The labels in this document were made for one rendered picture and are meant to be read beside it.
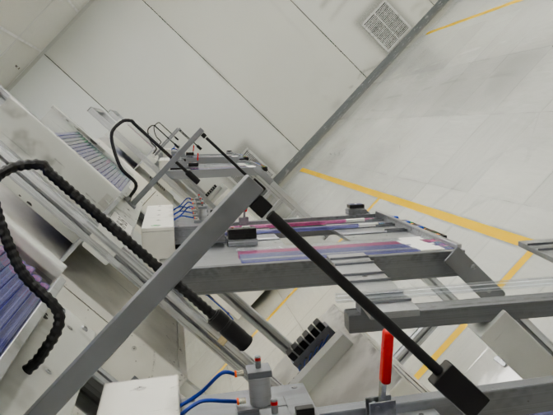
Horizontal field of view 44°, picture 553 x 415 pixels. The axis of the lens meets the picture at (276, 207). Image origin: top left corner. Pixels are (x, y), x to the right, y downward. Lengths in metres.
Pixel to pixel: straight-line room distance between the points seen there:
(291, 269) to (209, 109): 6.66
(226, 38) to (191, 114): 0.98
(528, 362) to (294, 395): 0.58
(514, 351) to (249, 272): 0.62
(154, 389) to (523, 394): 0.44
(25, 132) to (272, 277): 0.64
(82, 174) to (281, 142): 6.71
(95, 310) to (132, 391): 0.83
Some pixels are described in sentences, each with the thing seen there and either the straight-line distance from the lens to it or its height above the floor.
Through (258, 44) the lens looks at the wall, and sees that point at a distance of 8.27.
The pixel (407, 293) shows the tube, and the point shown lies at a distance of 1.03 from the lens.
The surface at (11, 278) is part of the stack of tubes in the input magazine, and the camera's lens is 0.68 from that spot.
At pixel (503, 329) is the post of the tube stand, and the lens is 1.20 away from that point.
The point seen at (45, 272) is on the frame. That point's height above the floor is 1.40.
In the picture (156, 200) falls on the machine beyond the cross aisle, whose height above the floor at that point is 1.12.
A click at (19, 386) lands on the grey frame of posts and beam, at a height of 1.36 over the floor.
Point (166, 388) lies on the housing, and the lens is 0.75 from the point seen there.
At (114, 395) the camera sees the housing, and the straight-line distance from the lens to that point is 0.75.
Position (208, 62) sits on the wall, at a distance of 8.19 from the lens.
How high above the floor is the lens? 1.41
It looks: 11 degrees down
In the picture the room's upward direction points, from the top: 47 degrees counter-clockwise
